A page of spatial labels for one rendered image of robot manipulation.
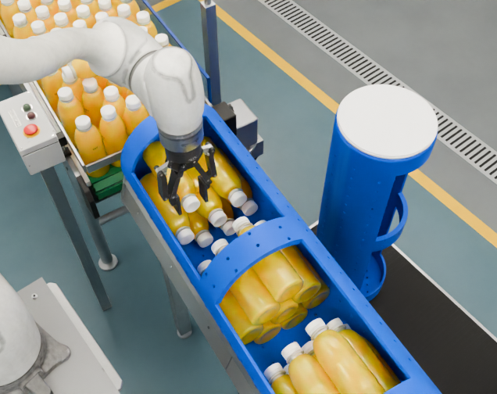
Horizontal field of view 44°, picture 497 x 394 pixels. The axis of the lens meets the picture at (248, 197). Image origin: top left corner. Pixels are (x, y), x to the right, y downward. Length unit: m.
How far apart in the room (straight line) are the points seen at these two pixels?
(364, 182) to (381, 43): 1.96
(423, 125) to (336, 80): 1.65
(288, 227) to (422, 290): 1.28
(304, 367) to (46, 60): 0.71
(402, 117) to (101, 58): 0.91
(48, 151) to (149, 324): 1.07
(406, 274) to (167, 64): 1.64
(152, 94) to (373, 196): 0.87
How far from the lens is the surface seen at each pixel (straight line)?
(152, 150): 1.50
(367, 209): 1.84
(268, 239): 1.23
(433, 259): 2.75
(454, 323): 2.46
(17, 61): 0.90
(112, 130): 1.69
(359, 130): 1.70
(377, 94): 1.81
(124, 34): 1.18
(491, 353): 2.45
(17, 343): 1.20
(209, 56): 2.09
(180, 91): 1.09
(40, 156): 1.68
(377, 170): 1.69
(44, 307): 1.41
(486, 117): 3.36
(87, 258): 2.25
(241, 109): 1.98
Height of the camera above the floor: 2.28
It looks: 54 degrees down
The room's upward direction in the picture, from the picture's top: straight up
